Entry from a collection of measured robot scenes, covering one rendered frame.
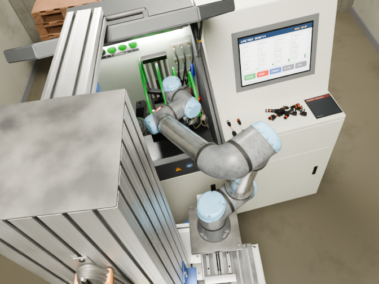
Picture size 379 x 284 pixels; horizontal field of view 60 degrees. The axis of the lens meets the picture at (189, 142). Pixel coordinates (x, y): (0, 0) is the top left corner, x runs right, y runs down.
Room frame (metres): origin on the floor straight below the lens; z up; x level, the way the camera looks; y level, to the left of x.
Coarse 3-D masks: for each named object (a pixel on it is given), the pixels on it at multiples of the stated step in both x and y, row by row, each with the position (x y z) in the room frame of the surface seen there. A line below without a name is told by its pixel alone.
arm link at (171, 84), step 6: (168, 78) 1.02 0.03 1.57; (174, 78) 1.02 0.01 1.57; (162, 84) 1.00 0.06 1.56; (168, 84) 0.99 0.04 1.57; (174, 84) 0.98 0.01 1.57; (180, 84) 1.00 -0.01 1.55; (168, 90) 0.97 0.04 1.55; (174, 90) 0.97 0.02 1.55; (168, 96) 0.97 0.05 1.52; (168, 102) 0.98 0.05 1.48
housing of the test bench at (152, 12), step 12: (108, 0) 1.89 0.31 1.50; (120, 0) 1.86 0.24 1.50; (132, 0) 1.83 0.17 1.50; (144, 0) 1.81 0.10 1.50; (156, 0) 1.78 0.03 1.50; (168, 0) 1.76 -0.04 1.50; (180, 0) 1.73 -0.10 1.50; (192, 0) 1.76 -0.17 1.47; (108, 12) 1.75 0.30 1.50; (156, 12) 1.65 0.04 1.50; (108, 24) 1.63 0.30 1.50
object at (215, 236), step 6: (198, 222) 0.61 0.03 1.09; (228, 222) 0.59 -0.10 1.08; (198, 228) 0.59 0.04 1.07; (204, 228) 0.56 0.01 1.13; (222, 228) 0.55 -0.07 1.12; (228, 228) 0.56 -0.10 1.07; (204, 234) 0.56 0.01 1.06; (210, 234) 0.54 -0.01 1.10; (216, 234) 0.54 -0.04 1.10; (222, 234) 0.54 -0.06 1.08; (210, 240) 0.53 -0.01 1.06; (216, 240) 0.52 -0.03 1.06; (222, 240) 0.53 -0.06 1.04
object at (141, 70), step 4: (140, 60) 1.45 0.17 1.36; (140, 64) 1.34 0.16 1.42; (140, 68) 1.31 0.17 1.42; (140, 72) 1.29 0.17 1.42; (144, 72) 1.50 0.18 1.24; (140, 76) 1.27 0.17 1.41; (144, 76) 1.50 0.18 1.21; (144, 84) 1.23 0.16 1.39; (144, 88) 1.21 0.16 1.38; (144, 92) 1.20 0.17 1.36; (148, 100) 1.17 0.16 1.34; (148, 104) 1.16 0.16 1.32; (148, 108) 1.15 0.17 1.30
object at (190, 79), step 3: (189, 72) 1.34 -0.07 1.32; (189, 75) 1.32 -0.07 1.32; (189, 78) 1.39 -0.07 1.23; (192, 78) 1.29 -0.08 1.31; (189, 81) 1.40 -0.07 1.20; (192, 81) 1.27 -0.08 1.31; (189, 84) 1.40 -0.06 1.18; (192, 84) 1.26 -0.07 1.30; (189, 87) 1.40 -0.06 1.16; (195, 87) 1.25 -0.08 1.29; (189, 90) 1.40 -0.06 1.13; (192, 90) 1.40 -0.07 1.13; (195, 90) 1.23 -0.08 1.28; (192, 93) 1.40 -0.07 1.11; (195, 93) 1.22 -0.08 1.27; (195, 96) 1.21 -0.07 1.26; (198, 99) 1.20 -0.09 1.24; (198, 114) 1.20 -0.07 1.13
